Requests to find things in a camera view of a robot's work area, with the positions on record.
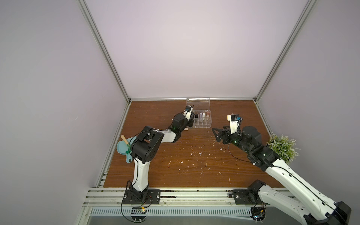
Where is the clear acrylic lipstick organizer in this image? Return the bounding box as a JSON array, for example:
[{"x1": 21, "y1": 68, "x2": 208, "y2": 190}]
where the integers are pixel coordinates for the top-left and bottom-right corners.
[{"x1": 187, "y1": 98, "x2": 212, "y2": 128}]

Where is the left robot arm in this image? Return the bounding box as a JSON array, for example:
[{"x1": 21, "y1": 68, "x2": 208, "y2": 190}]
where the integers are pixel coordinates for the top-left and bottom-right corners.
[{"x1": 129, "y1": 111, "x2": 195, "y2": 201}]

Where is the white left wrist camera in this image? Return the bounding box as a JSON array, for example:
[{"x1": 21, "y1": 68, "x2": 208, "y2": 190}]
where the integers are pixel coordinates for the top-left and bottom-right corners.
[{"x1": 183, "y1": 106, "x2": 194, "y2": 120}]

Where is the green rake wooden handle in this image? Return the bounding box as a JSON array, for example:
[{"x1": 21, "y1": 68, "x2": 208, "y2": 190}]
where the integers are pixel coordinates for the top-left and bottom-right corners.
[{"x1": 121, "y1": 135, "x2": 129, "y2": 152}]

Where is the green potted plant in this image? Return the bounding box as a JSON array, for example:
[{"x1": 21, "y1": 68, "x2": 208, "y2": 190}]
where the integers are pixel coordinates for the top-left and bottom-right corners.
[{"x1": 267, "y1": 135, "x2": 299, "y2": 164}]

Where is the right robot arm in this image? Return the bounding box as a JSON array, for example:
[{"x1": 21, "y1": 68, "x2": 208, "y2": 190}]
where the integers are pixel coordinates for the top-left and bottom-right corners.
[{"x1": 212, "y1": 126, "x2": 352, "y2": 225}]

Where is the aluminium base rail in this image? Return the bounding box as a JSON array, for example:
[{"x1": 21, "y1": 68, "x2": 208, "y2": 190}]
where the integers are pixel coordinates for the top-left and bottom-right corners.
[{"x1": 77, "y1": 188, "x2": 309, "y2": 224}]

